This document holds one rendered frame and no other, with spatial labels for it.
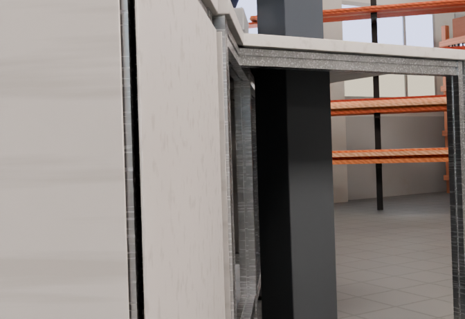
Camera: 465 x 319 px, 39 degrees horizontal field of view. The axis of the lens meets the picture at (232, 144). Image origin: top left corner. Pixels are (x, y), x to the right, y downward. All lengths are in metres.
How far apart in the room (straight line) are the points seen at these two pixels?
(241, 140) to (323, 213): 0.31
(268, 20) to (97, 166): 1.46
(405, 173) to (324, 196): 5.89
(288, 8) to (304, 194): 0.53
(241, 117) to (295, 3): 0.36
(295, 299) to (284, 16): 0.79
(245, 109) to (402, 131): 5.97
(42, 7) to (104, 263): 0.21
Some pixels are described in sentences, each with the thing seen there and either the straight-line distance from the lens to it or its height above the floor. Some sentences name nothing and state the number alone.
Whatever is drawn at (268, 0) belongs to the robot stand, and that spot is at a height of 1.02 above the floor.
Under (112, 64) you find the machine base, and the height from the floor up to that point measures 0.67.
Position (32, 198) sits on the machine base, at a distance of 0.55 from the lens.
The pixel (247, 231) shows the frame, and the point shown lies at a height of 0.36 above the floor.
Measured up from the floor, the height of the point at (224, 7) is 0.84.
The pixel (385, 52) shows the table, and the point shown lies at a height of 0.83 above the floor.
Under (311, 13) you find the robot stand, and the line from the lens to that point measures 1.95.
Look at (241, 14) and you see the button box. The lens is 1.73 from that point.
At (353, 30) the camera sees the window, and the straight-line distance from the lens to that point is 7.38.
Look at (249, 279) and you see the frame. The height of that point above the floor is 0.22.
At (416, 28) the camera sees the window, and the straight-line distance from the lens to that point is 8.07.
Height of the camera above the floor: 0.60
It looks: level
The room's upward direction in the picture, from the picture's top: 2 degrees counter-clockwise
